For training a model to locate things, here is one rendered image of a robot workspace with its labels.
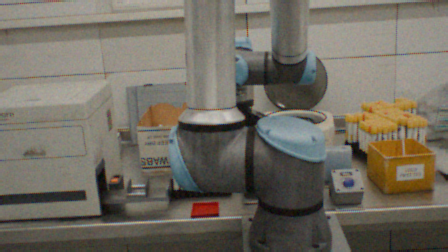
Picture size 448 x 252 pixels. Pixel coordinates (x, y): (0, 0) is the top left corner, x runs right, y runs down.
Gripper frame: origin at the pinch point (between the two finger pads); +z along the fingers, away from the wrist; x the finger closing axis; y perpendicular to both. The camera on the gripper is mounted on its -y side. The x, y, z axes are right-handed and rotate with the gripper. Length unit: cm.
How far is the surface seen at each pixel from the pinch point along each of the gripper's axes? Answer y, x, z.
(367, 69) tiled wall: -45, -56, -15
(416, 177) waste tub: -41.4, 3.1, 2.1
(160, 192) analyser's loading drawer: 23.6, 3.0, 2.1
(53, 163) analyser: 48.1, 7.2, -8.9
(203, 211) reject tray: 12.7, 7.6, 5.9
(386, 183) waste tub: -33.7, 3.6, 3.0
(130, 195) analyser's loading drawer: 30.8, 5.6, 1.3
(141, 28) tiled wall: 34, -57, -35
